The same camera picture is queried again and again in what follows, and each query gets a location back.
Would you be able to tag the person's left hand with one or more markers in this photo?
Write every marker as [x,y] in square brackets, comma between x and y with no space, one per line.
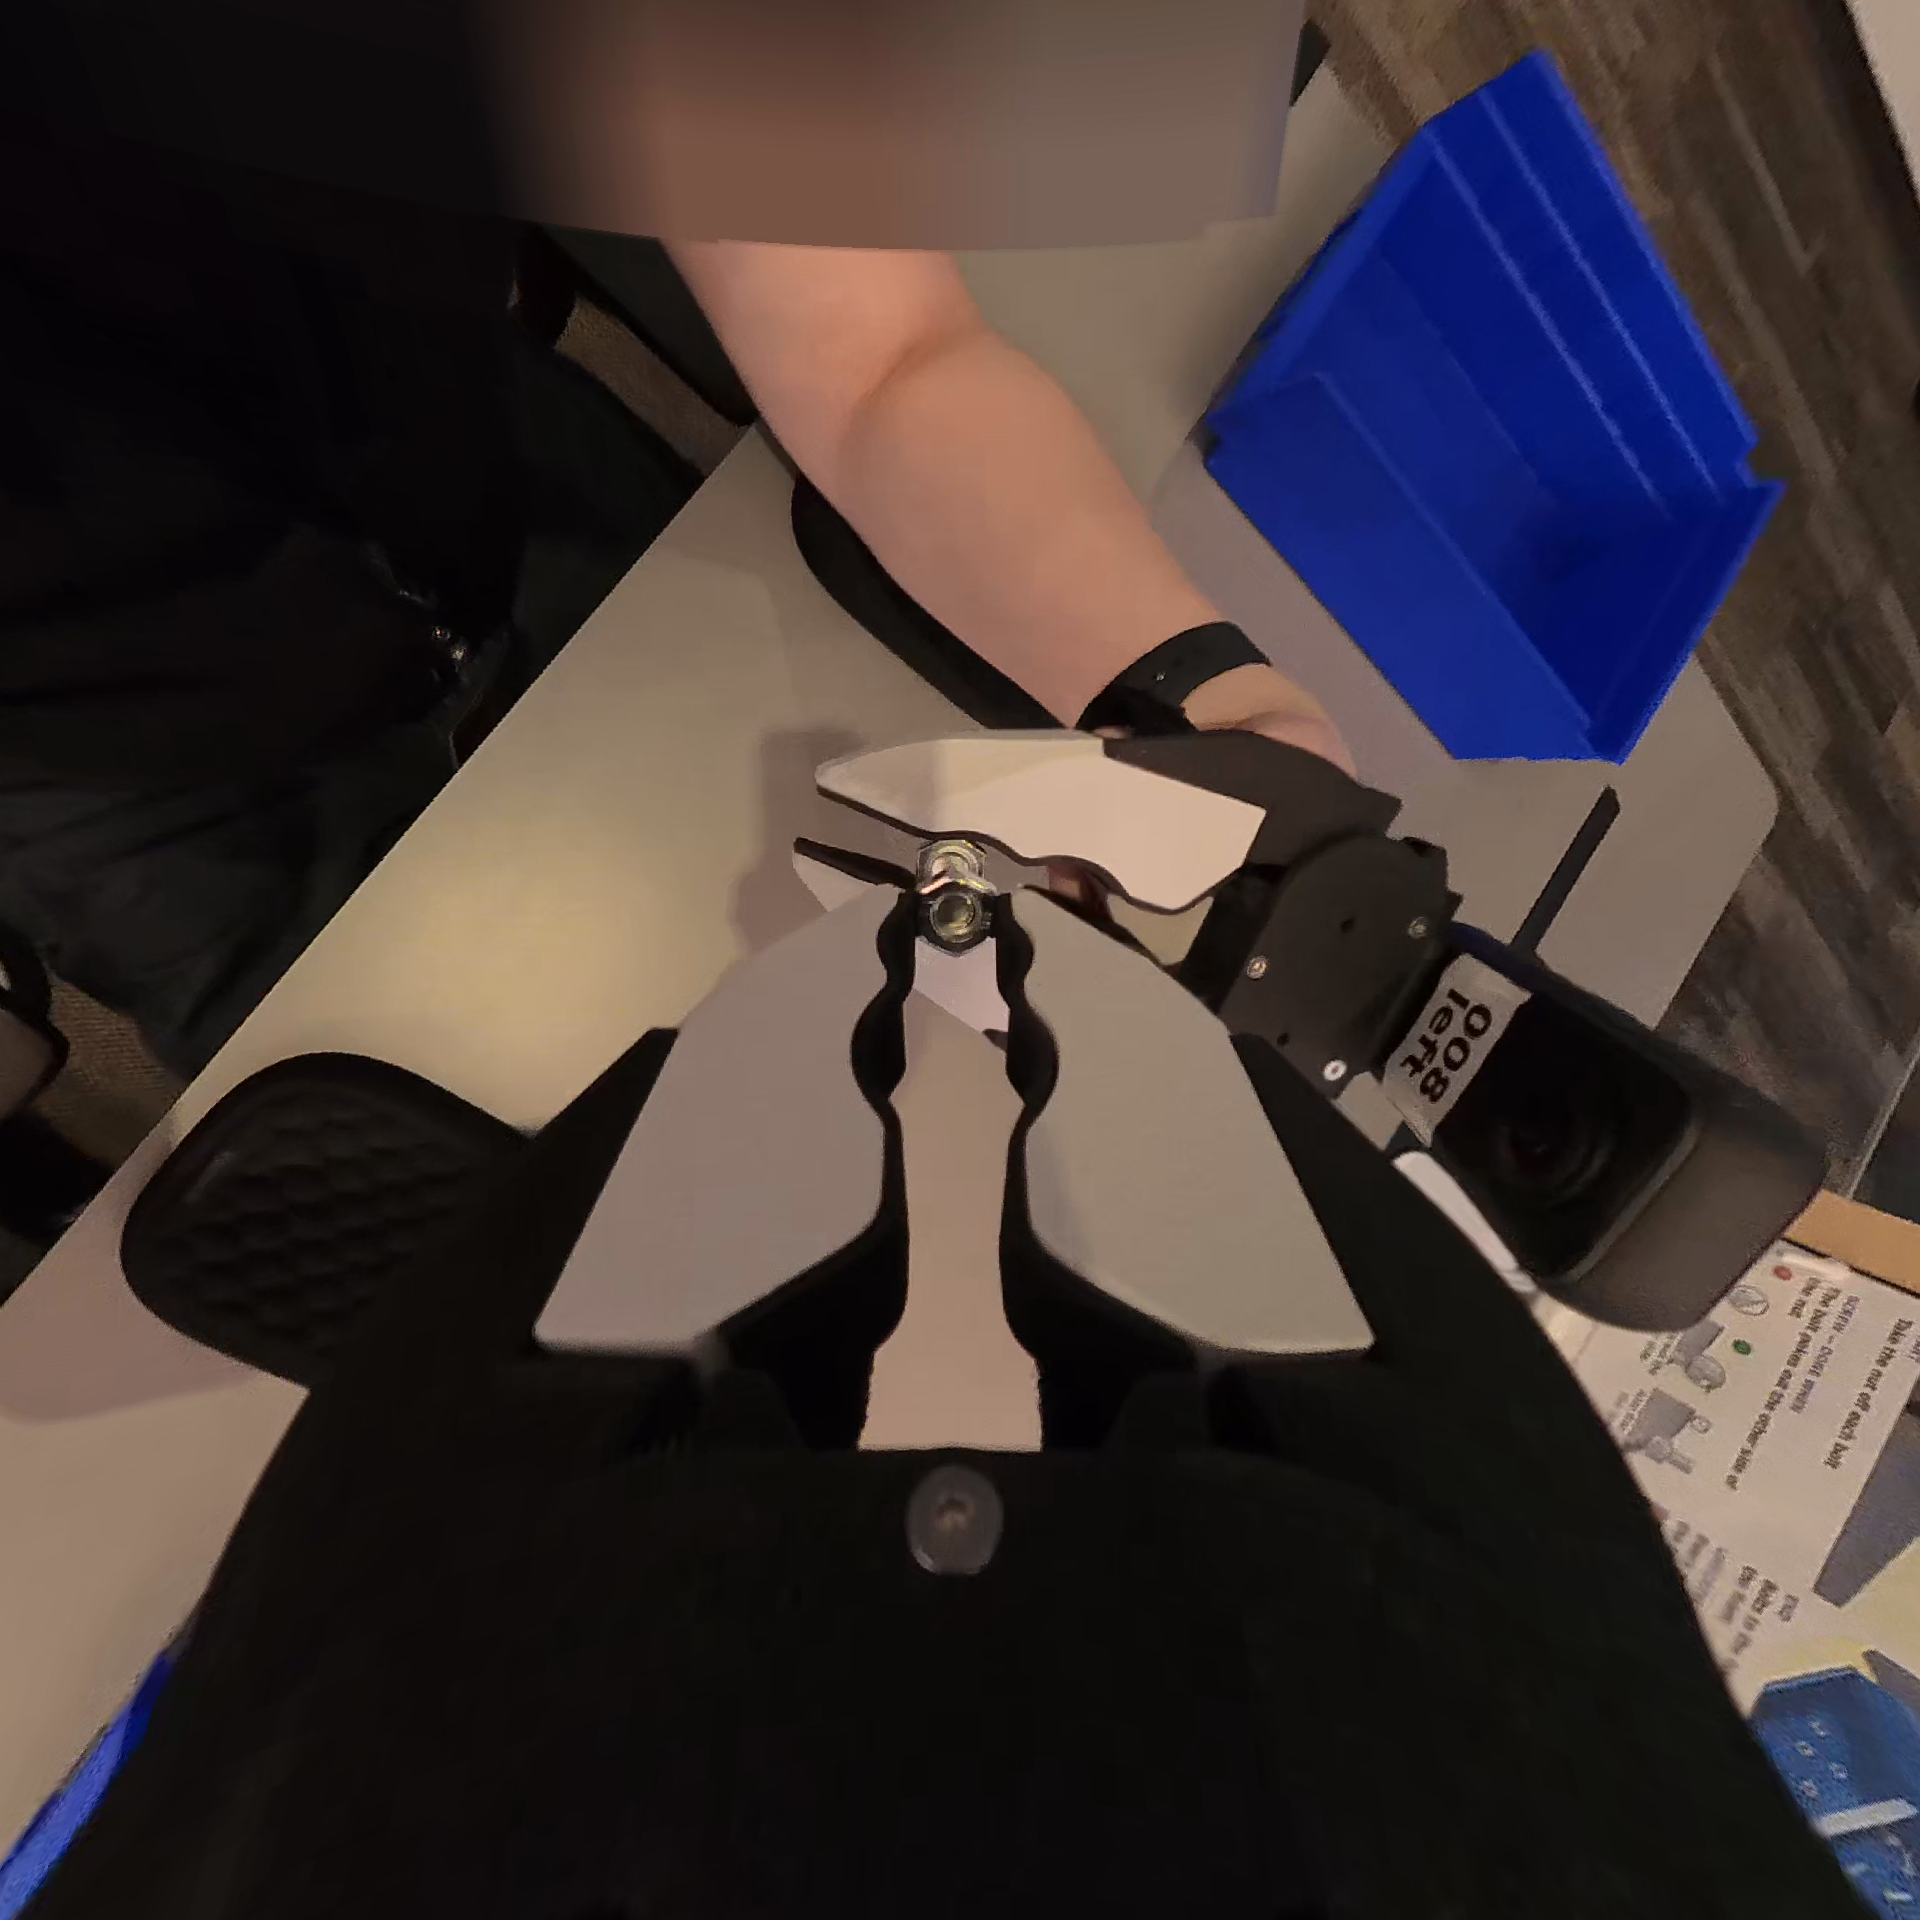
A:
[1275,708]

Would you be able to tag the person's left forearm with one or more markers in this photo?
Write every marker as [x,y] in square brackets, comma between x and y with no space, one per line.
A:
[962,453]

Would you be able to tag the silver hex bolt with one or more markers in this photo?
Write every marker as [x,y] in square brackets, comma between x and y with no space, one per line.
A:
[954,920]

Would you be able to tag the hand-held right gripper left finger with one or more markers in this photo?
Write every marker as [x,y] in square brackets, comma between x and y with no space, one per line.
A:
[719,1171]

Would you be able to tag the blue plastic bin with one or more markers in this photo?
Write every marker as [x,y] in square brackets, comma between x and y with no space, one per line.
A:
[60,1829]
[1500,453]

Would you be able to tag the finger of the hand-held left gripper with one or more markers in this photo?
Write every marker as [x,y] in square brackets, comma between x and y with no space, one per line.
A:
[842,887]
[1077,810]

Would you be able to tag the black wristband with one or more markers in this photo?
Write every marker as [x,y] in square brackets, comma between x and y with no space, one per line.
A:
[1186,661]

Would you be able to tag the black textured elbow pad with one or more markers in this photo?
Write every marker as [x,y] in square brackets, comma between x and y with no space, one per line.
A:
[313,1200]

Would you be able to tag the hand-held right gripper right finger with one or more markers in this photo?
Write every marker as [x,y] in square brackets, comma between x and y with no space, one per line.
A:
[1186,1186]

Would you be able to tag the black tape strip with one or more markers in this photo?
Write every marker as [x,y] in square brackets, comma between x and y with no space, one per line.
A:
[1569,878]

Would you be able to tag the instruction sheet display board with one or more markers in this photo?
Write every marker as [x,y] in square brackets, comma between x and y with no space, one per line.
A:
[1799,1470]

